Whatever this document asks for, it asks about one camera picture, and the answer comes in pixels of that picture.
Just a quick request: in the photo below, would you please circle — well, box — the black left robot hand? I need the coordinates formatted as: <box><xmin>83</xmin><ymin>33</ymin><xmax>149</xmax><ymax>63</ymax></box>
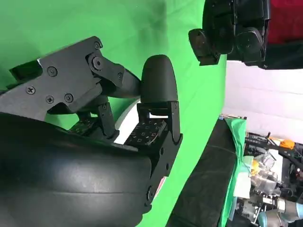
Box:
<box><xmin>188</xmin><ymin>0</ymin><xmax>272</xmax><ymax>70</ymax></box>

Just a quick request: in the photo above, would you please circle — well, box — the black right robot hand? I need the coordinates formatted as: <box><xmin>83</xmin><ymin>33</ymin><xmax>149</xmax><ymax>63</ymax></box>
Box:
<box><xmin>0</xmin><ymin>35</ymin><xmax>184</xmax><ymax>227</ymax></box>

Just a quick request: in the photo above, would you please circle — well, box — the red object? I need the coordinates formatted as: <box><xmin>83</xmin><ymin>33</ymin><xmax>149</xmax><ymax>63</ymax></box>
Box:
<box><xmin>267</xmin><ymin>0</ymin><xmax>303</xmax><ymax>45</ymax></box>

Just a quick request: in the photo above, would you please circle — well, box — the lilac plate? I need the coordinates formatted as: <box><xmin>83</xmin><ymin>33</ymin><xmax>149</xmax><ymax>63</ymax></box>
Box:
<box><xmin>113</xmin><ymin>103</ymin><xmax>147</xmax><ymax>145</ymax></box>

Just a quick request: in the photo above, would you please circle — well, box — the green table cloth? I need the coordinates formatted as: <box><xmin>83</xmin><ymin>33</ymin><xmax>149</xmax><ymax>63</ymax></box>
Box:
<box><xmin>0</xmin><ymin>0</ymin><xmax>228</xmax><ymax>227</ymax></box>

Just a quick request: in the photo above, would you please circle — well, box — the small green cloth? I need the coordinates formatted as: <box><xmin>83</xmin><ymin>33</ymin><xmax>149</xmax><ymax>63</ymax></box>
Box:
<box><xmin>223</xmin><ymin>117</ymin><xmax>249</xmax><ymax>198</ymax></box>

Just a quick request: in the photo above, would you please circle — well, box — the clear plastic container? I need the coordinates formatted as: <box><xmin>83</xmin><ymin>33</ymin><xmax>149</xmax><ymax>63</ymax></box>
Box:
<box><xmin>250</xmin><ymin>151</ymin><xmax>276</xmax><ymax>175</ymax></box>

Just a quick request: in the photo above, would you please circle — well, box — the black backdrop curtain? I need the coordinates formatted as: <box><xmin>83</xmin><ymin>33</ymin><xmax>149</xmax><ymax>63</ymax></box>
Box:
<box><xmin>169</xmin><ymin>119</ymin><xmax>239</xmax><ymax>227</ymax></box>

